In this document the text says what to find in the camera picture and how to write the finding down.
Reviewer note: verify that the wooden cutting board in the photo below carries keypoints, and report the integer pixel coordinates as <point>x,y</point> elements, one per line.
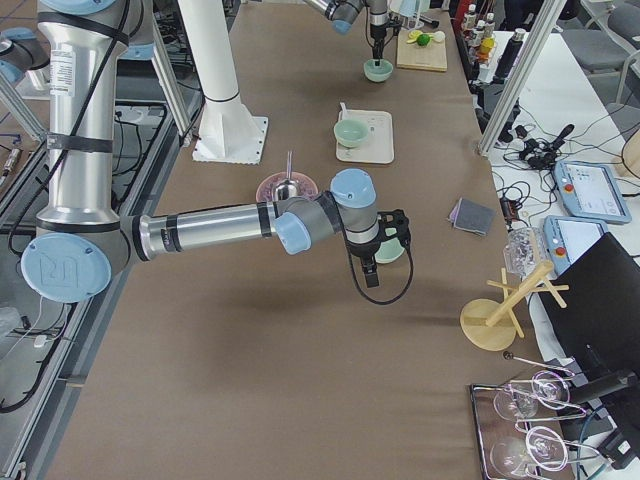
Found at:
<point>428,58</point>

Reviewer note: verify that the wine glass upper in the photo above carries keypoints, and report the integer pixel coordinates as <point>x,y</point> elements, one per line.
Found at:
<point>521,399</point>

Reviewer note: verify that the white garlic toy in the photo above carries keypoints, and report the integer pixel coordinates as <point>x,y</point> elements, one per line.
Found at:
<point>438,36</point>

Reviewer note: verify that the beige rabbit tray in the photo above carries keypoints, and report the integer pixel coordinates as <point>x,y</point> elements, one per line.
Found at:
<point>378,148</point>

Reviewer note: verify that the teach pendant tablet near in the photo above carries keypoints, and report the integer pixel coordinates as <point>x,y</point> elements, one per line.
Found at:
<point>568,238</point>

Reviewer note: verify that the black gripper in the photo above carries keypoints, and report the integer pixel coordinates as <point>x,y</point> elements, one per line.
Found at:
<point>377,31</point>
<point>361,249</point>

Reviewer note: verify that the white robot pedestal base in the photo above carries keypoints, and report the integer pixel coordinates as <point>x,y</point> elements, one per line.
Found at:
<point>227,131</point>

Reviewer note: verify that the metal ice scoop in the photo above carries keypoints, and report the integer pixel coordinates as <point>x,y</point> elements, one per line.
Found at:
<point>287,187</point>

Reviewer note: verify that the wooden cup tree stand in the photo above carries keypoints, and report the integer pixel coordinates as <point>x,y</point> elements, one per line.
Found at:
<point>493,326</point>

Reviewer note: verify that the wine glass rack tray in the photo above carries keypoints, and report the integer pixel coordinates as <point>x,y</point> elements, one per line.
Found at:
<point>490,428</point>

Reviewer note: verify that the black water bottle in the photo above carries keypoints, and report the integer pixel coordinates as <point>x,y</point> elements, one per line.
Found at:
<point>510,54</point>

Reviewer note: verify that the pink bowl with ice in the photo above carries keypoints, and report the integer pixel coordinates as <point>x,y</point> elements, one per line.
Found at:
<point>306,186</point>

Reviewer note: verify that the green bowl robot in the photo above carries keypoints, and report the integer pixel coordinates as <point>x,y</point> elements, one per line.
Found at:
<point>378,70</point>
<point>389,251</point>

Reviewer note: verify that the green bowl on tray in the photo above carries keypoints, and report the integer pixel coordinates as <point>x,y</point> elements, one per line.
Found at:
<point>351,133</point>

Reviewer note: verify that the black monitor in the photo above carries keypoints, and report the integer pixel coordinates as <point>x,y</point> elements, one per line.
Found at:
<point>599,327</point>

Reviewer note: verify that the teach pendant tablet far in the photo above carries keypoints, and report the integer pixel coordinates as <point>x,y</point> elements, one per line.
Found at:
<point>589,190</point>

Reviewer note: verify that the aluminium frame post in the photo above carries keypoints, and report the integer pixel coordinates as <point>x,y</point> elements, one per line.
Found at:
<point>533,45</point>

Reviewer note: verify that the green lime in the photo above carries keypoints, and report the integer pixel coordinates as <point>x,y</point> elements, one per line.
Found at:
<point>423,39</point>

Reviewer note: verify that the grey purple cloth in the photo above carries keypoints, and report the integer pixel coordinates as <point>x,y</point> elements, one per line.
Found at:
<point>471,217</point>

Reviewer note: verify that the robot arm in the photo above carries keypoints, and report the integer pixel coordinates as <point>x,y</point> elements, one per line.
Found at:
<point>81,243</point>
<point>343,14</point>

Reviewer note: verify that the wine glass lower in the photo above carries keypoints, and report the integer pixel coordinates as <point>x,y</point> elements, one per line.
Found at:
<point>540,451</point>

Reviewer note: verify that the teach pendant tablet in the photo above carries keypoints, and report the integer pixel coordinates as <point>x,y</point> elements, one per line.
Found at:
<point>589,190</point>
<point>568,238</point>

